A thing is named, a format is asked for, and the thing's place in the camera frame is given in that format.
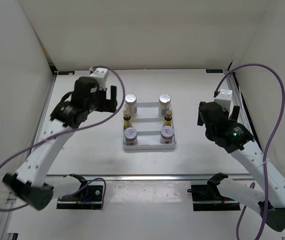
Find tall jar silver lid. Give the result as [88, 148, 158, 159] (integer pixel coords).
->
[158, 94, 171, 118]
[125, 93, 138, 119]

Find small yellow bottle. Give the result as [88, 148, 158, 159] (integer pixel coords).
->
[163, 109, 172, 126]
[123, 109, 133, 129]

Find short jar red label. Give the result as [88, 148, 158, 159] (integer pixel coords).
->
[160, 125, 175, 144]
[124, 127, 138, 146]

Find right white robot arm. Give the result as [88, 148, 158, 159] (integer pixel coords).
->
[197, 102, 285, 232]

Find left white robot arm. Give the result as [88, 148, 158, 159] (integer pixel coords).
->
[2, 74, 118, 210]

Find white divided tray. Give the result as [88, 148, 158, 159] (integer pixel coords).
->
[122, 102, 177, 152]

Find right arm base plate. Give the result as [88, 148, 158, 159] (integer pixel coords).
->
[187, 172, 241, 212]

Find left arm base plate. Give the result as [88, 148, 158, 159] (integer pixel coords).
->
[56, 173, 107, 210]

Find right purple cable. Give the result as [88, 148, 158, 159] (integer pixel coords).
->
[212, 63, 285, 240]

